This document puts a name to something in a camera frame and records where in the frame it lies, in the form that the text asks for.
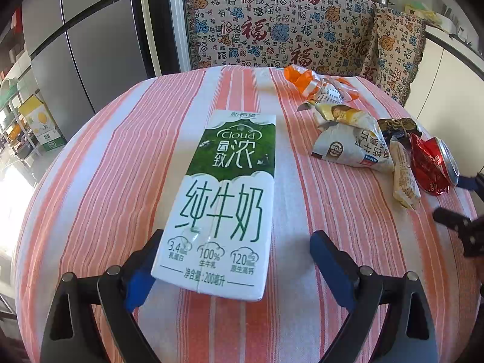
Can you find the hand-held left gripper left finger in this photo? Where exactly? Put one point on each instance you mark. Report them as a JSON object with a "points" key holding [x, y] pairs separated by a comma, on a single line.
{"points": [[138, 287]]}

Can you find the white gold snack bag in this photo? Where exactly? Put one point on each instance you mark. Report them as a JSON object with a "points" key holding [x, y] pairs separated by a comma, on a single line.
{"points": [[348, 143]]}

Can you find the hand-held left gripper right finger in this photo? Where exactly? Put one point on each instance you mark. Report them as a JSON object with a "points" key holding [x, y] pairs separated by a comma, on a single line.
{"points": [[332, 268]]}

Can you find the dark gold crumpled wrapper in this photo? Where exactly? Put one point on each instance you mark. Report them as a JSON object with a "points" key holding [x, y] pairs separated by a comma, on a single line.
{"points": [[397, 124]]}

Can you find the orange white crumpled wrapper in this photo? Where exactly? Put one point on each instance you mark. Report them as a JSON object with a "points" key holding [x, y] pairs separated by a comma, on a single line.
{"points": [[302, 79]]}

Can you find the patterned cloth covered chair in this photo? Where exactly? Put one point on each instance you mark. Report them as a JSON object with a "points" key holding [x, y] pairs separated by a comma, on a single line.
{"points": [[264, 19]]}

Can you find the grey refrigerator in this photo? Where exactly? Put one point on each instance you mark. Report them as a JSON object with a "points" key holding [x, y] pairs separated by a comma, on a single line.
{"points": [[94, 45]]}

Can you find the storage shelf rack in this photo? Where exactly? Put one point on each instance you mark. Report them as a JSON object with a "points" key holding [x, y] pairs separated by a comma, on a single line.
{"points": [[15, 121]]}

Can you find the cream crumpled wrapper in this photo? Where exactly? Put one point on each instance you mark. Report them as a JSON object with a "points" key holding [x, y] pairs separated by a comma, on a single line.
{"points": [[404, 181]]}

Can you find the crushed red can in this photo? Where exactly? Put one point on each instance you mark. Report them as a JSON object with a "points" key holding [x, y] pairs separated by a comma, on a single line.
{"points": [[427, 166]]}

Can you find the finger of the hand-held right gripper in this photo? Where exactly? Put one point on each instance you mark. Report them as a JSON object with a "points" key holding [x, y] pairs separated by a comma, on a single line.
{"points": [[470, 234], [470, 182]]}

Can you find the black door frame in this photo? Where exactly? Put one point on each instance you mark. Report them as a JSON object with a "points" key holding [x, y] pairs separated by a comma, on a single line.
{"points": [[145, 22]]}

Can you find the white green milk carton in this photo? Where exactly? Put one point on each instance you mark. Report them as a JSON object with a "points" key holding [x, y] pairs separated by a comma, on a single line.
{"points": [[219, 196]]}

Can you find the white kitchen counter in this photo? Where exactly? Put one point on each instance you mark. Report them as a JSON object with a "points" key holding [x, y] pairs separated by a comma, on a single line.
{"points": [[446, 83]]}

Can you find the white green countertop items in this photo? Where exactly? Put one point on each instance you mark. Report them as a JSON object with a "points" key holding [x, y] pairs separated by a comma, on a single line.
{"points": [[427, 15]]}

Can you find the yellow white cardboard box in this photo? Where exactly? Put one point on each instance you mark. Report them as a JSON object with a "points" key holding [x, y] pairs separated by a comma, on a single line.
{"points": [[41, 124]]}

